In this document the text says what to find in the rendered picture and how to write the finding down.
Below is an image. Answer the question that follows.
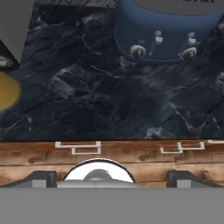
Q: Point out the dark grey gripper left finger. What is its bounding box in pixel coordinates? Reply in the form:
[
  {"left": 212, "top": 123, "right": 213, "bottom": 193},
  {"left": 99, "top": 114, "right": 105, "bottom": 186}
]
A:
[{"left": 0, "top": 170, "right": 58, "bottom": 189}]

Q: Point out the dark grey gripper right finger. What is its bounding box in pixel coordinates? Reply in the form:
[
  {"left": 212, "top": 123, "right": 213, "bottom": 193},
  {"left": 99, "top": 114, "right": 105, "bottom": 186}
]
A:
[{"left": 166, "top": 170, "right": 224, "bottom": 189}]

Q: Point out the blue toaster with white knobs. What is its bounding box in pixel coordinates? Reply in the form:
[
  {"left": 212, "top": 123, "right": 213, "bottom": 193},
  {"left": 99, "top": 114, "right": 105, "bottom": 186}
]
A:
[{"left": 114, "top": 0, "right": 224, "bottom": 65}]

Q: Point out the white round disc black rim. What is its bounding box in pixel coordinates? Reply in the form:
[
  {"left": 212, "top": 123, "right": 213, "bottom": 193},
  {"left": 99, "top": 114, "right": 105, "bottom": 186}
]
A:
[{"left": 62, "top": 157, "right": 136, "bottom": 185}]

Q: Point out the yellow round object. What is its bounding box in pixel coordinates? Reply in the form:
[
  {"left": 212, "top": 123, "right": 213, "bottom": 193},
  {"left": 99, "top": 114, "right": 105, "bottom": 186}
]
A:
[{"left": 0, "top": 71, "right": 22, "bottom": 113}]

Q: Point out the white cabinet handle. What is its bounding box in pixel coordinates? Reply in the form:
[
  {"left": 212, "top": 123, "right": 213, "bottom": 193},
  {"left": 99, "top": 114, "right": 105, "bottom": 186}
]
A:
[
  {"left": 54, "top": 141, "right": 102, "bottom": 150},
  {"left": 159, "top": 146, "right": 184, "bottom": 155},
  {"left": 177, "top": 141, "right": 206, "bottom": 151},
  {"left": 206, "top": 139, "right": 224, "bottom": 145}
]

